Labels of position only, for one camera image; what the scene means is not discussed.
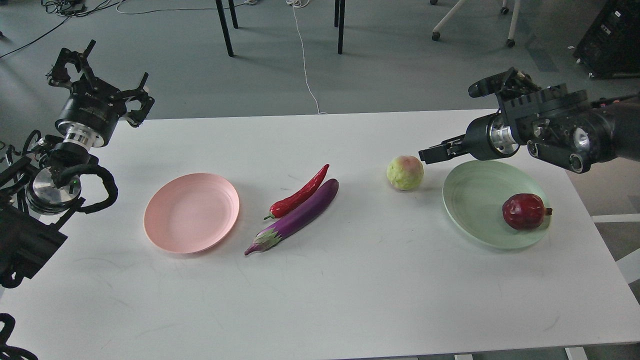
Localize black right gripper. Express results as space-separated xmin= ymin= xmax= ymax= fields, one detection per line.
xmin=419 ymin=114 xmax=501 ymax=165

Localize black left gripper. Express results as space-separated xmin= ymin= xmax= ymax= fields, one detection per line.
xmin=46 ymin=40 xmax=156 ymax=148

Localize green pink guava fruit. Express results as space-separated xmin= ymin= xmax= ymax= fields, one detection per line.
xmin=386 ymin=155 xmax=425 ymax=191

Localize red pomegranate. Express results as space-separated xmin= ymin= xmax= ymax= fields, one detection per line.
xmin=502 ymin=193 xmax=553 ymax=231

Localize purple eggplant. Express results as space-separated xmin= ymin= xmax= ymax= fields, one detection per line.
xmin=244 ymin=178 xmax=339 ymax=256

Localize red chili pepper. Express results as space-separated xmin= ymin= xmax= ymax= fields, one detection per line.
xmin=263 ymin=164 xmax=330 ymax=220

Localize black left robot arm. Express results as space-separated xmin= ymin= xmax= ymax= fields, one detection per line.
xmin=0 ymin=40 xmax=154 ymax=289

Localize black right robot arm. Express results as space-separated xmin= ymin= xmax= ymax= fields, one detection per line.
xmin=419 ymin=68 xmax=640 ymax=174

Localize green plate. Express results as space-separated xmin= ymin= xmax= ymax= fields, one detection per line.
xmin=442 ymin=161 xmax=551 ymax=251

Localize white chair base with casters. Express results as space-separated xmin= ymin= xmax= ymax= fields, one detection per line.
xmin=430 ymin=0 xmax=524 ymax=49

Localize pink plate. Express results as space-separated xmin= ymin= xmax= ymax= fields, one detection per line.
xmin=142 ymin=173 xmax=240 ymax=255

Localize black table legs left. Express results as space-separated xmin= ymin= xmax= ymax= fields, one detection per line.
xmin=215 ymin=0 xmax=239 ymax=58

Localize black table legs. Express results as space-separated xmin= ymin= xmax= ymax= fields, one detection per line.
xmin=333 ymin=0 xmax=346 ymax=55
xmin=215 ymin=0 xmax=239 ymax=58

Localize black table legs right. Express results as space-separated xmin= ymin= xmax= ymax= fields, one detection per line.
xmin=333 ymin=0 xmax=346 ymax=55

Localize black equipment case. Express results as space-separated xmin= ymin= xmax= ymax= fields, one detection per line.
xmin=573 ymin=0 xmax=640 ymax=79

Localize black floor cables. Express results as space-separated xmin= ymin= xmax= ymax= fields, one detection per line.
xmin=0 ymin=0 xmax=126 ymax=61

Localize white floor cable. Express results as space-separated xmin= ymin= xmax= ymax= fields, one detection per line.
xmin=286 ymin=0 xmax=328 ymax=116

